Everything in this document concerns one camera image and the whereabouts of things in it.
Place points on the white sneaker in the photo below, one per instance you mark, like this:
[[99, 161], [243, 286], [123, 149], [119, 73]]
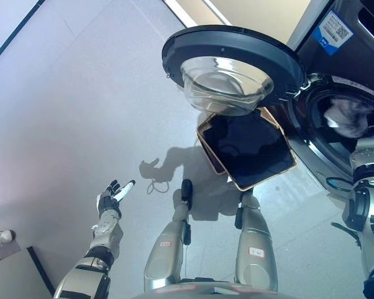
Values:
[[3, 236]]

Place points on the white counter cabinet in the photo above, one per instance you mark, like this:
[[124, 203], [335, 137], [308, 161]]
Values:
[[258, 12]]

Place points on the grey front-load washing machine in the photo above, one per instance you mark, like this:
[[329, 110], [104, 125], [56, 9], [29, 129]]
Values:
[[330, 68]]

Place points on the grey robot torso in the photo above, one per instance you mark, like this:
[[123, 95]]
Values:
[[205, 289]]

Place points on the dark navy clothes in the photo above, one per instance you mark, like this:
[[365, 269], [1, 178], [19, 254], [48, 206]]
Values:
[[252, 152]]

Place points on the blue white QR sticker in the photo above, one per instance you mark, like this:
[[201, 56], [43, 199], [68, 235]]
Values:
[[333, 32]]

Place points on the tan laundry basket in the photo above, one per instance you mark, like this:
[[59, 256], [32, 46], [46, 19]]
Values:
[[212, 162]]

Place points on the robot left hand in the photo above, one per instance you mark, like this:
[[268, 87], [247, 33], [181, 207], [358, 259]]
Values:
[[106, 204]]

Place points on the round glass washer door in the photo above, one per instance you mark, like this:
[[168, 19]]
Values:
[[230, 40]]

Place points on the grey box with black edge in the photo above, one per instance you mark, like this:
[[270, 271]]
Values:
[[12, 277]]

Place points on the silver robot right leg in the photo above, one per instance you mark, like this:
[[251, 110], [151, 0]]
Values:
[[255, 249]]

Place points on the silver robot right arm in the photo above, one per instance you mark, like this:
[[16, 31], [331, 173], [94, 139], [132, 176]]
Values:
[[371, 218]]

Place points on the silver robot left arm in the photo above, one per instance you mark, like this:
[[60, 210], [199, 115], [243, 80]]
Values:
[[93, 258]]

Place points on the white cloth with blue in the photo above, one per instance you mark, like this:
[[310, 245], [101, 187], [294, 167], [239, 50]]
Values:
[[346, 121]]

